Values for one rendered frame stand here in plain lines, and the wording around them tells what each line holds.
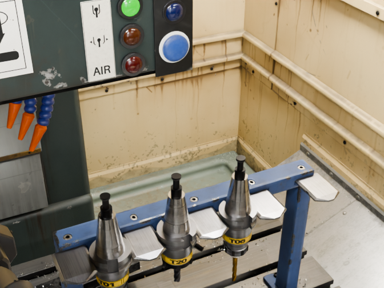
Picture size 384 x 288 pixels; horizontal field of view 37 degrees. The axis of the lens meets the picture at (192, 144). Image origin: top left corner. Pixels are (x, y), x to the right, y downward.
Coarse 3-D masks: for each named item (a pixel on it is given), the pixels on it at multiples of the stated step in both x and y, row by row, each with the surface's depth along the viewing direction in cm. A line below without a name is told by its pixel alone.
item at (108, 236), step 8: (112, 216) 83; (104, 224) 82; (112, 224) 82; (104, 232) 83; (112, 232) 83; (120, 232) 85; (96, 240) 85; (104, 240) 83; (112, 240) 83; (120, 240) 85; (96, 248) 85; (104, 248) 84; (112, 248) 84; (120, 248) 85; (104, 256) 85; (112, 256) 85
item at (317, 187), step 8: (312, 176) 104; (320, 176) 104; (304, 184) 102; (312, 184) 102; (320, 184) 102; (328, 184) 102; (312, 192) 100; (320, 192) 100; (328, 192) 100; (336, 192) 100; (320, 200) 98; (328, 200) 98
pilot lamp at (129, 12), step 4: (128, 0) 57; (132, 0) 57; (136, 0) 58; (124, 4) 57; (128, 4) 57; (132, 4) 57; (136, 4) 58; (124, 8) 57; (128, 8) 57; (132, 8) 58; (136, 8) 58; (124, 12) 58; (128, 12) 58; (132, 12) 58; (136, 12) 58
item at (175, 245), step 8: (160, 224) 91; (192, 224) 91; (160, 232) 90; (192, 232) 90; (160, 240) 90; (168, 240) 88; (176, 240) 88; (184, 240) 89; (192, 240) 90; (168, 248) 89; (176, 248) 89; (184, 248) 90; (192, 248) 90
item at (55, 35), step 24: (24, 0) 53; (48, 0) 54; (72, 0) 55; (144, 0) 58; (48, 24) 55; (72, 24) 56; (120, 24) 59; (144, 24) 60; (48, 48) 57; (72, 48) 58; (120, 48) 60; (144, 48) 61; (48, 72) 58; (72, 72) 59; (120, 72) 61; (144, 72) 63; (0, 96) 57; (24, 96) 58
